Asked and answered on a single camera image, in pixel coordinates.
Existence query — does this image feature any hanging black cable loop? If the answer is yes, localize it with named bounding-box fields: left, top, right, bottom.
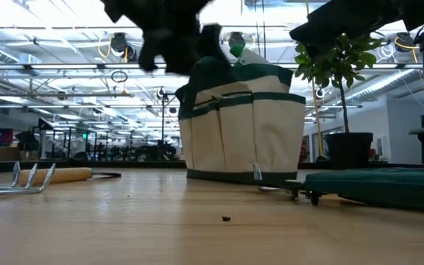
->
left=110, top=70, right=130, bottom=84

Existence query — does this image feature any teal foam kneeling pad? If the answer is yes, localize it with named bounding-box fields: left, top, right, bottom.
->
left=303, top=167, right=424, bottom=215

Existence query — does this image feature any cream canvas bag green trim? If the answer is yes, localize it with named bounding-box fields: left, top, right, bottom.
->
left=174, top=54, right=307, bottom=186

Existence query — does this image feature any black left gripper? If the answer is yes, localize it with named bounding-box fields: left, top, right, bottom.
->
left=99, top=0, right=232, bottom=77

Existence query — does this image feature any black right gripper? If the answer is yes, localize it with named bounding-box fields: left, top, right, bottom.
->
left=289, top=0, right=424, bottom=58

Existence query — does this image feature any black ceiling cable reel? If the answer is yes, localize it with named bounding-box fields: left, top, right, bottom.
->
left=227, top=32, right=247, bottom=53
left=393, top=32, right=419, bottom=54
left=109, top=32, right=138, bottom=64

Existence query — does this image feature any metal hand rake wooden handle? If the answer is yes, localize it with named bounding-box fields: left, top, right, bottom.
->
left=0, top=160, right=123, bottom=198

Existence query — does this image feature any yellow hanging hose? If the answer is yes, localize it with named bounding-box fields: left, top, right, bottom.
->
left=308, top=76, right=325, bottom=156

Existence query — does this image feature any green transparent spray bottle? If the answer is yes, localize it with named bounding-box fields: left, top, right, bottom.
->
left=230, top=43, right=272, bottom=68

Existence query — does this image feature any potted plant in black pot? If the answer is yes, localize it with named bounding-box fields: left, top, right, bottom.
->
left=294, top=32, right=386, bottom=172

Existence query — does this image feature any black metal garden hand tool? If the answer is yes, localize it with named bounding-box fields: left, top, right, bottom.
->
left=252, top=163, right=324, bottom=207

